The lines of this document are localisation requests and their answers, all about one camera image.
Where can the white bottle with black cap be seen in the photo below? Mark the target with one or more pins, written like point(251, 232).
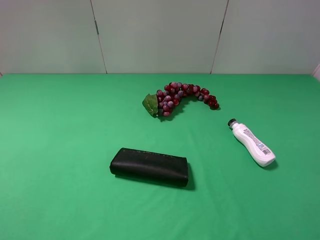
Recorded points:
point(260, 152)

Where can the red artificial grape bunch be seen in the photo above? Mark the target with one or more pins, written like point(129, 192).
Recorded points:
point(163, 102)

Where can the black leather wallet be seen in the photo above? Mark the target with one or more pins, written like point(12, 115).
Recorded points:
point(151, 166)

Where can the green tablecloth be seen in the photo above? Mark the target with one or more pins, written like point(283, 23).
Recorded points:
point(59, 133)

